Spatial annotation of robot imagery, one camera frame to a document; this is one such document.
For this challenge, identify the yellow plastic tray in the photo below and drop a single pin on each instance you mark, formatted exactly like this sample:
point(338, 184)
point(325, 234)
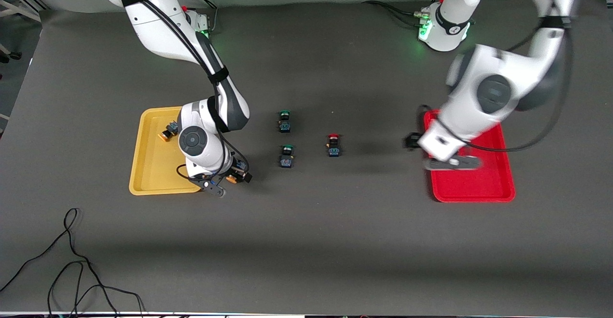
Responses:
point(153, 164)

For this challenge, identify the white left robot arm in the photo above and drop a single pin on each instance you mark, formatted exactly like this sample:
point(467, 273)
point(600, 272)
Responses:
point(498, 93)

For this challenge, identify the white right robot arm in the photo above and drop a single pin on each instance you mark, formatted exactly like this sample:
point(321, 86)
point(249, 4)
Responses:
point(158, 26)

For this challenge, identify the red plastic tray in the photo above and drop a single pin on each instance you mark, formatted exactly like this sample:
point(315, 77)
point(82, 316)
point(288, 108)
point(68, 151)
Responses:
point(479, 184)

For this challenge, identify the yellow push button switch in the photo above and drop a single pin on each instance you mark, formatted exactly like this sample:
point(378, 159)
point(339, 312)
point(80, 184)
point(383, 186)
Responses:
point(168, 131)
point(232, 179)

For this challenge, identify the white metal frame bar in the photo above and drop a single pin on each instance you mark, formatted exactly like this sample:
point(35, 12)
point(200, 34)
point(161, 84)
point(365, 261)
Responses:
point(21, 9)

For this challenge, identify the red push button switch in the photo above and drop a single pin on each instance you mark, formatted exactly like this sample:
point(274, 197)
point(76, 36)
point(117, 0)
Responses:
point(334, 145)

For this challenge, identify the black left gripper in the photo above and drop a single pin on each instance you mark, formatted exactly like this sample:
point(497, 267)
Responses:
point(411, 141)

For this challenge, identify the black caster wheel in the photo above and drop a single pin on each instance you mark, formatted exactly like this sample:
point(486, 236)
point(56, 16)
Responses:
point(13, 55)

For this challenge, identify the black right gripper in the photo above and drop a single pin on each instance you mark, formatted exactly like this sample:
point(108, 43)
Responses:
point(238, 168)

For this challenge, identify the green push button switch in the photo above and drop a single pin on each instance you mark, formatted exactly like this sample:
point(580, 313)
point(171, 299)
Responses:
point(287, 156)
point(285, 120)

